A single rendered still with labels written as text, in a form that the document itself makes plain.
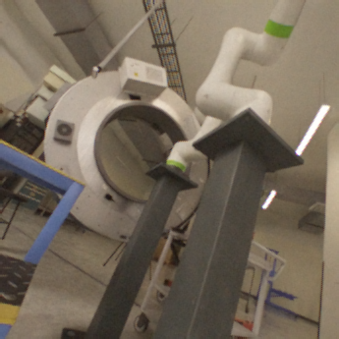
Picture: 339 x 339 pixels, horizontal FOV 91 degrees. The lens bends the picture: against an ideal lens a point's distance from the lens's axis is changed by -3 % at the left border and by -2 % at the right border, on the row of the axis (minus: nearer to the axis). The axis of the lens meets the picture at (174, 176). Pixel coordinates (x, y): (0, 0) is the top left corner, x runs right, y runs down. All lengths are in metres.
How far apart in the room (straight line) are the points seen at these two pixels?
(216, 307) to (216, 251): 0.12
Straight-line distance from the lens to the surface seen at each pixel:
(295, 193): 6.75
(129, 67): 1.52
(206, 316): 0.46
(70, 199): 0.49
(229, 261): 0.47
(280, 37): 1.03
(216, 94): 0.70
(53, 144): 1.32
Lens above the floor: 0.54
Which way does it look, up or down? 22 degrees up
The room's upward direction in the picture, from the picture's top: 23 degrees clockwise
